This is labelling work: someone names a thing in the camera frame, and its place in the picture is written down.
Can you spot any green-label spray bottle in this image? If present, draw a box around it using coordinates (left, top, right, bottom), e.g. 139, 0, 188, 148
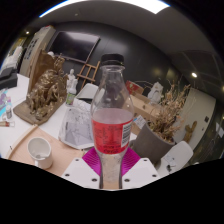
64, 87, 78, 107

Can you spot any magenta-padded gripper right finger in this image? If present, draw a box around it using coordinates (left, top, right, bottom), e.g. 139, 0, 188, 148
120, 147, 161, 190

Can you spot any dried plant in grey pot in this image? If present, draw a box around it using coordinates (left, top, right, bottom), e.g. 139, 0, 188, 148
131, 81, 191, 165

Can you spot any wooden wall figure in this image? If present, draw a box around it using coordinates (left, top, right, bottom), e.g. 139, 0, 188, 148
182, 120, 198, 144

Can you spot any white plaster torso statue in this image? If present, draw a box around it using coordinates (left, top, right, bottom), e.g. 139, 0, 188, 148
147, 81, 164, 104

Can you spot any wooden paint brush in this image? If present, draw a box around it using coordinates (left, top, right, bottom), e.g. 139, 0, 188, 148
0, 120, 16, 128

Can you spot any cardboard box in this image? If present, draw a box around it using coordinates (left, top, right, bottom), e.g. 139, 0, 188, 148
128, 93, 161, 136

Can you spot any white chair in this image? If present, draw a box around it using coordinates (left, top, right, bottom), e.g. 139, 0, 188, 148
154, 140, 194, 178
75, 82, 100, 101

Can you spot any light wooden board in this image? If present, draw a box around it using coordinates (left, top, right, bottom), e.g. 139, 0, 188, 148
4, 124, 86, 178

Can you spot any clear red-label drink bottle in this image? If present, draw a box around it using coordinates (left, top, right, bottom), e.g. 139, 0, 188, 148
89, 53, 135, 189

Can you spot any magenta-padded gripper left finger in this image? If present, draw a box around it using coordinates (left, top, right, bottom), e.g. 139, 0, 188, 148
61, 147, 102, 190

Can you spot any small white statuette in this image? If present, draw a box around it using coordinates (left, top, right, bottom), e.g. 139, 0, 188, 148
65, 68, 78, 91

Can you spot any white mug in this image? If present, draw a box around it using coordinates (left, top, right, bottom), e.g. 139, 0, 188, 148
26, 136, 54, 170

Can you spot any black case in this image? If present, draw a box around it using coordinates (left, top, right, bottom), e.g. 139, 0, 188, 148
0, 68, 18, 91

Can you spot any white cabinet with pictures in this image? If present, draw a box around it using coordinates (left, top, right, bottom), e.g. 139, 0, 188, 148
19, 25, 56, 78

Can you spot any golden relief sculpture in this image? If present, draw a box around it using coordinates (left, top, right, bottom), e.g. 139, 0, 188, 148
13, 49, 69, 126

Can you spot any small paint jar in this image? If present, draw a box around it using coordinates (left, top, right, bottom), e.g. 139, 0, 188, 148
4, 104, 14, 120

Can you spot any red box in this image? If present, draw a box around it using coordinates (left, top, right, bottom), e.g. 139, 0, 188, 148
125, 80, 145, 96

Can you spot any black wall screen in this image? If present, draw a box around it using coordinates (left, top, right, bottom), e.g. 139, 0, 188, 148
48, 30, 101, 64

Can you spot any printed paper sheet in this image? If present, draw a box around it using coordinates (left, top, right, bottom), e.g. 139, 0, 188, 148
58, 98, 96, 150

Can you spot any wooden easel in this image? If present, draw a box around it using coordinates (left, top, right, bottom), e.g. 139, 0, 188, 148
77, 59, 101, 89

